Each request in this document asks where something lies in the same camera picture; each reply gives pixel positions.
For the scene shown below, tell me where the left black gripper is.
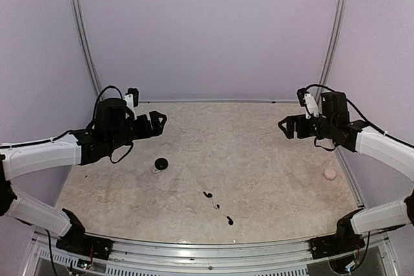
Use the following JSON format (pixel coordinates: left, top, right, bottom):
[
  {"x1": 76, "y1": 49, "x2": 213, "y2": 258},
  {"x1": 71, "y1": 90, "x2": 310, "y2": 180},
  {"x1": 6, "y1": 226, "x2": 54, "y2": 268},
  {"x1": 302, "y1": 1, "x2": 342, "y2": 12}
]
[{"x1": 107, "y1": 110, "x2": 166, "y2": 152}]

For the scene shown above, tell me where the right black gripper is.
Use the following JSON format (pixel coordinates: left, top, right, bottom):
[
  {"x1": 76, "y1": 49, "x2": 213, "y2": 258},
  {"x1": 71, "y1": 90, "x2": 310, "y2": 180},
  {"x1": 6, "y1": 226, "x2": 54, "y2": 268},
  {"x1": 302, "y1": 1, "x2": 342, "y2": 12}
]
[{"x1": 278, "y1": 113, "x2": 336, "y2": 139}]

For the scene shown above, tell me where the pink earbud charging case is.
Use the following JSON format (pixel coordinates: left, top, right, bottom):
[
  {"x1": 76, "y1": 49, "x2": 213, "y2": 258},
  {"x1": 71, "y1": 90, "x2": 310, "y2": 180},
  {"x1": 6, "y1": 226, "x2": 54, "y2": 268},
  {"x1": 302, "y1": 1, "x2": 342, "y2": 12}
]
[{"x1": 323, "y1": 168, "x2": 336, "y2": 180}]

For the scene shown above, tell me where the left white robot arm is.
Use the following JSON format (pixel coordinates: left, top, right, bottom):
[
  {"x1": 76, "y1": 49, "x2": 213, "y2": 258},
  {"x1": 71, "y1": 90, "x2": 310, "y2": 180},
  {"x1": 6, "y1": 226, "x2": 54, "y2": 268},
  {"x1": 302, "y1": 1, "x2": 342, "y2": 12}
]
[{"x1": 1, "y1": 95, "x2": 167, "y2": 253}]

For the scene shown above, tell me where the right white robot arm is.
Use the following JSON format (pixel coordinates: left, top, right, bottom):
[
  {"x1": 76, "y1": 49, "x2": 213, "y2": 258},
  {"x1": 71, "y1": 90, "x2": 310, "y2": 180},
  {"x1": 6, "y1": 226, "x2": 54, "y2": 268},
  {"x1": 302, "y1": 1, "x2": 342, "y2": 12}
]
[{"x1": 278, "y1": 88, "x2": 413, "y2": 253}]

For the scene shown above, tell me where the black earbud upper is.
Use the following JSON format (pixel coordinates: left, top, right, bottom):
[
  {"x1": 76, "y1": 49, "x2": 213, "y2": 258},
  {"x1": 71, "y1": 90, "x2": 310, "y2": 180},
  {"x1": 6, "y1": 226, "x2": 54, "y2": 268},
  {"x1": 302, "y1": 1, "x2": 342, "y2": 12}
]
[{"x1": 203, "y1": 191, "x2": 213, "y2": 198}]

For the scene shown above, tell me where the black earbud lower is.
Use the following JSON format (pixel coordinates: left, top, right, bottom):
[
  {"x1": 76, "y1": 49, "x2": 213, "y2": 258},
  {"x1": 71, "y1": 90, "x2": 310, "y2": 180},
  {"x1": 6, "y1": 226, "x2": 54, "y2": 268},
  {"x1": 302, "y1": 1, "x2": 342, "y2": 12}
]
[{"x1": 226, "y1": 216, "x2": 234, "y2": 226}]

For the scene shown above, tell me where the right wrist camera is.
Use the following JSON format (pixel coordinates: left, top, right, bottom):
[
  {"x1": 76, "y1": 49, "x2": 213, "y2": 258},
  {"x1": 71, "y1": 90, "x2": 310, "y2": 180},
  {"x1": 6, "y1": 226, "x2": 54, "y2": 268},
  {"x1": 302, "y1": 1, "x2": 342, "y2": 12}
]
[{"x1": 297, "y1": 88, "x2": 320, "y2": 119}]

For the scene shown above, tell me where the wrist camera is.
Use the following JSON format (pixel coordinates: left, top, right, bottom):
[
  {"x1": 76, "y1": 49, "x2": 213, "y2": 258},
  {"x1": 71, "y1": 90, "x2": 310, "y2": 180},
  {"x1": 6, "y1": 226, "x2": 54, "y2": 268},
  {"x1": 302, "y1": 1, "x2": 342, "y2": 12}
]
[
  {"x1": 124, "y1": 87, "x2": 139, "y2": 110},
  {"x1": 297, "y1": 88, "x2": 320, "y2": 119}
]

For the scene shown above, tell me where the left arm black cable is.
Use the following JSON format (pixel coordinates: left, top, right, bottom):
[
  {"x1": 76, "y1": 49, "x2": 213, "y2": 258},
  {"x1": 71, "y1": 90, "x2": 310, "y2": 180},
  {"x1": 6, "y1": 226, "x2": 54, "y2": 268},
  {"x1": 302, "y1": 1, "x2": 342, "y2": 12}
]
[{"x1": 93, "y1": 85, "x2": 135, "y2": 164}]

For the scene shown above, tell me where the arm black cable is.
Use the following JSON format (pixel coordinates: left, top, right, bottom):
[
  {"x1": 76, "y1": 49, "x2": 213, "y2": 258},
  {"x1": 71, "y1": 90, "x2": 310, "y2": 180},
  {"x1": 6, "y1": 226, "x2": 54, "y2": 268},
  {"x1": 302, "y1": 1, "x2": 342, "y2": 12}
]
[
  {"x1": 305, "y1": 83, "x2": 414, "y2": 147},
  {"x1": 93, "y1": 85, "x2": 135, "y2": 164}
]

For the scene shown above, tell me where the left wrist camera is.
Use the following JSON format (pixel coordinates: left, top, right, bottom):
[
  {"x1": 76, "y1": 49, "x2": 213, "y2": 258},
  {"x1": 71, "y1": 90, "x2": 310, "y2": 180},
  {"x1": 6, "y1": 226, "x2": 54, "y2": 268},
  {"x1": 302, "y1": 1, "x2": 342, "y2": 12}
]
[{"x1": 124, "y1": 87, "x2": 139, "y2": 110}]

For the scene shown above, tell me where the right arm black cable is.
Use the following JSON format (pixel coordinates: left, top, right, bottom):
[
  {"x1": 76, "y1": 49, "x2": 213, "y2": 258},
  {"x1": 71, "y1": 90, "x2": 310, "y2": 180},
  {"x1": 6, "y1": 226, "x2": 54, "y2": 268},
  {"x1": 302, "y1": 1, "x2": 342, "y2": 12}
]
[{"x1": 305, "y1": 83, "x2": 414, "y2": 147}]

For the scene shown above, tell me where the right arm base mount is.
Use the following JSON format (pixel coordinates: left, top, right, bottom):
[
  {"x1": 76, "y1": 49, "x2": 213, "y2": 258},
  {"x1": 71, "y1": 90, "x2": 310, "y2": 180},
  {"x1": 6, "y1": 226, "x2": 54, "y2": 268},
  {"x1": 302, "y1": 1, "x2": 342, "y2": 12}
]
[{"x1": 309, "y1": 234, "x2": 365, "y2": 260}]

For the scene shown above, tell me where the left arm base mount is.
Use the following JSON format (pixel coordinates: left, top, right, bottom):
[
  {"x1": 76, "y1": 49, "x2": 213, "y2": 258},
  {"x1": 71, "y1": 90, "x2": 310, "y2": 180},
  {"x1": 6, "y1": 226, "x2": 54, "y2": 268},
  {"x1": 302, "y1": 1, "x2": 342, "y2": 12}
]
[{"x1": 56, "y1": 235, "x2": 113, "y2": 260}]

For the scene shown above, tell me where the right aluminium corner post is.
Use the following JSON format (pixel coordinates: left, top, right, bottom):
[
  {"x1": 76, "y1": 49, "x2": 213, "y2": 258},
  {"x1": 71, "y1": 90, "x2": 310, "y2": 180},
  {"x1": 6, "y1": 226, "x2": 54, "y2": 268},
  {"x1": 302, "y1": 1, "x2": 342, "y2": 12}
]
[{"x1": 319, "y1": 0, "x2": 347, "y2": 85}]

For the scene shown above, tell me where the aluminium corner post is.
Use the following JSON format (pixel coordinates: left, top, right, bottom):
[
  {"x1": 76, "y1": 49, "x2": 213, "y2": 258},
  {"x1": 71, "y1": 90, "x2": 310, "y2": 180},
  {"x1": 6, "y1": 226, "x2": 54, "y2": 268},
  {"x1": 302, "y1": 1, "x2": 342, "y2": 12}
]
[
  {"x1": 70, "y1": 0, "x2": 102, "y2": 97},
  {"x1": 319, "y1": 0, "x2": 347, "y2": 85}
]

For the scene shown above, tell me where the left aluminium corner post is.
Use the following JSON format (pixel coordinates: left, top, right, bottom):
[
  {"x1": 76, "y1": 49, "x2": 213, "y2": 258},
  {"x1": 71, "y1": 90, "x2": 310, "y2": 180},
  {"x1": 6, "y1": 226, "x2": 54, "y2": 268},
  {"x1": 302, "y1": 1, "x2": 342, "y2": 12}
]
[{"x1": 70, "y1": 0, "x2": 102, "y2": 97}]

